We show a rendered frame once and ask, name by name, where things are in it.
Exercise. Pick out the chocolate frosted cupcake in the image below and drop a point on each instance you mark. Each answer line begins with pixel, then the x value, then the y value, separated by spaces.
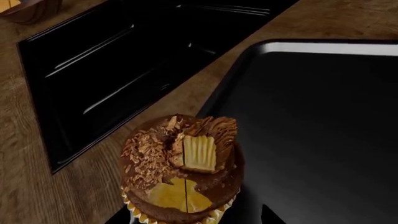
pixel 183 163

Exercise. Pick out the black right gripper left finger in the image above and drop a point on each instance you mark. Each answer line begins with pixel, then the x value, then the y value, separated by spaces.
pixel 120 217

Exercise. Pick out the black baking tray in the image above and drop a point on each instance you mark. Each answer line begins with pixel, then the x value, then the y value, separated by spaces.
pixel 311 128

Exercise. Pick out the brown wooden bowl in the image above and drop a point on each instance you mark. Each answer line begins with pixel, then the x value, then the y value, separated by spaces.
pixel 34 11

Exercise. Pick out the black kitchen sink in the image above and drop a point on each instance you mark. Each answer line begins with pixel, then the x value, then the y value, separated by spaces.
pixel 124 70

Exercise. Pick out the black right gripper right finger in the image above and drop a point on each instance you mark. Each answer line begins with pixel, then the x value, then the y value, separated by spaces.
pixel 273 217

